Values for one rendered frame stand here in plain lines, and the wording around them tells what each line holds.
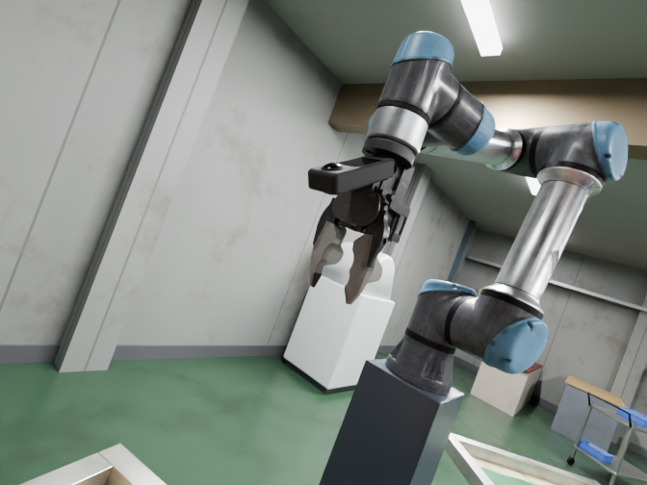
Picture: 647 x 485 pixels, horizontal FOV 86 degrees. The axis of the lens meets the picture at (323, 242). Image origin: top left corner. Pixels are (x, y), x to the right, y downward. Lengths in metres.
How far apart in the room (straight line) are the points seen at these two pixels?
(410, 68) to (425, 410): 0.61
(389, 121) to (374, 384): 0.57
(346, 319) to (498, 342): 3.01
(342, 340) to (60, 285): 2.40
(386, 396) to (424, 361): 0.11
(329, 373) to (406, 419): 2.99
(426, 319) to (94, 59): 2.48
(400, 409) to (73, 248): 2.44
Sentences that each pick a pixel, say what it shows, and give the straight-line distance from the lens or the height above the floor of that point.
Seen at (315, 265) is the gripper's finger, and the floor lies 1.38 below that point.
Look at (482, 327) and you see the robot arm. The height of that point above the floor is 1.37.
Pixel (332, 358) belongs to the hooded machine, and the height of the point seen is 0.37.
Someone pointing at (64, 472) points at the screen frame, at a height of 0.99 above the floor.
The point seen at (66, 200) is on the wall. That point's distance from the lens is 2.78.
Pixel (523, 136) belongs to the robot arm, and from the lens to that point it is 0.92.
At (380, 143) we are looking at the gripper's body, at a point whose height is 1.55.
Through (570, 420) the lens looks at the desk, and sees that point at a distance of 7.05.
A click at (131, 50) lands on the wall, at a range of 2.86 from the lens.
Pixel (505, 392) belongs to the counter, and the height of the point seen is 0.29.
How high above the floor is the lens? 1.41
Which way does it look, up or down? 1 degrees up
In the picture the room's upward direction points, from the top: 21 degrees clockwise
